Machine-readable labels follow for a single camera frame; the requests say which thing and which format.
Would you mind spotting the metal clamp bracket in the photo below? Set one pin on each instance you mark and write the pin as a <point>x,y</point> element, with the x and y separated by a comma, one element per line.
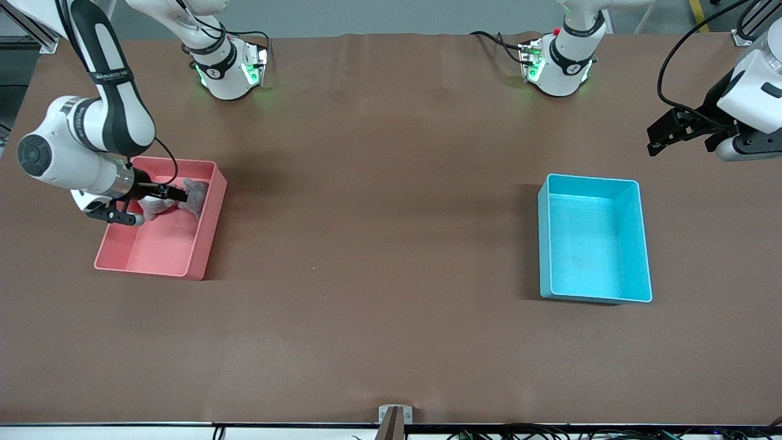
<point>395,421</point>

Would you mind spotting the white table edge strip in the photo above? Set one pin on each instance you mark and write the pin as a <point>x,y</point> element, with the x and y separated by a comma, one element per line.
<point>122,434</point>

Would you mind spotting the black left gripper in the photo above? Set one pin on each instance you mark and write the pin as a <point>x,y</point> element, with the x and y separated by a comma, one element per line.
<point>710,109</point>

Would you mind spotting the aluminium frame profile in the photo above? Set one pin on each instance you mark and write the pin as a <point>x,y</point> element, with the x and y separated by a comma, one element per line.
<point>49,43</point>
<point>742,38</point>

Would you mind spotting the brown table cover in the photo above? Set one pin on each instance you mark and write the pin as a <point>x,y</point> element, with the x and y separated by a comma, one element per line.
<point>366,336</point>

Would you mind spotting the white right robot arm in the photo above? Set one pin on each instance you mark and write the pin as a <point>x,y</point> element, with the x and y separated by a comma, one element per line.
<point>116,122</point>

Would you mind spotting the pink plastic box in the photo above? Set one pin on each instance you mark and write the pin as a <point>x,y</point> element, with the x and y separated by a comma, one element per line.
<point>165,250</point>

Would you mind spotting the metal base connector plate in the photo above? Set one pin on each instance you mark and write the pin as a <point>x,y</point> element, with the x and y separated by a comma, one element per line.
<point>259,64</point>
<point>526,61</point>

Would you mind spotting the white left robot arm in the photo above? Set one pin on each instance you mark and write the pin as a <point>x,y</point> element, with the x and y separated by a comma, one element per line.
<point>571,61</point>

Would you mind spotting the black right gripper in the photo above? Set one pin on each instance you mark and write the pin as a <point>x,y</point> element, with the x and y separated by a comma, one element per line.
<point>142,184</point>

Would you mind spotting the blue plastic box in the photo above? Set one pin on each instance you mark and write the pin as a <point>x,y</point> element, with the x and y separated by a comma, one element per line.
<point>586,244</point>

